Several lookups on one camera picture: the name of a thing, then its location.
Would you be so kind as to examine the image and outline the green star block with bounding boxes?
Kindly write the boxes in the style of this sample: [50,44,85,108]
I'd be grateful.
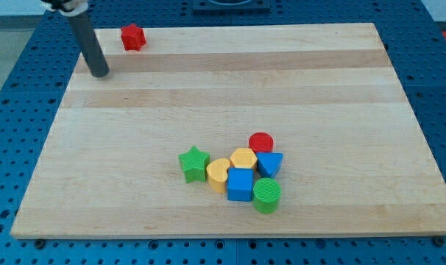
[178,146,210,183]

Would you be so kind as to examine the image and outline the red star block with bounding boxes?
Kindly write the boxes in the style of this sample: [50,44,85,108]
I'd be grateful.
[121,24,147,51]

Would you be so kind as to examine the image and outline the yellow hexagon block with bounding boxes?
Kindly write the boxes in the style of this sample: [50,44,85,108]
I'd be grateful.
[230,148,258,170]

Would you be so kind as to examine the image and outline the yellow heart block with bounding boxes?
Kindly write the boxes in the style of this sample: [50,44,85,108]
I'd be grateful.
[206,158,230,194]

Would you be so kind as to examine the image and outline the red cylinder block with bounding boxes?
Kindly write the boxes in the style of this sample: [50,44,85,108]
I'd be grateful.
[248,132,274,153]

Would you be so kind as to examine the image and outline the blue cube block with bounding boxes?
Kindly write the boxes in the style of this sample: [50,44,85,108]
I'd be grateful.
[227,168,253,202]

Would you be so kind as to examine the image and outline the blue triangle block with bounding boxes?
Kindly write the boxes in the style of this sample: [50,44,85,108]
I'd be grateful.
[256,152,283,179]

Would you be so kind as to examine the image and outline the wooden board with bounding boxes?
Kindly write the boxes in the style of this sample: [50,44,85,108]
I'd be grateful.
[11,24,446,239]

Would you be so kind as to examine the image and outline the green cylinder block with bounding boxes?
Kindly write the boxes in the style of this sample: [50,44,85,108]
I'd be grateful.
[252,178,281,213]

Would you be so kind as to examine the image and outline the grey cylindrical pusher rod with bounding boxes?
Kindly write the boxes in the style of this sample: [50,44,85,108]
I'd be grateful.
[67,12,110,77]

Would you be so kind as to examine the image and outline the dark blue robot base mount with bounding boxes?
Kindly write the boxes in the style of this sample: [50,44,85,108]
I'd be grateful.
[191,0,271,13]

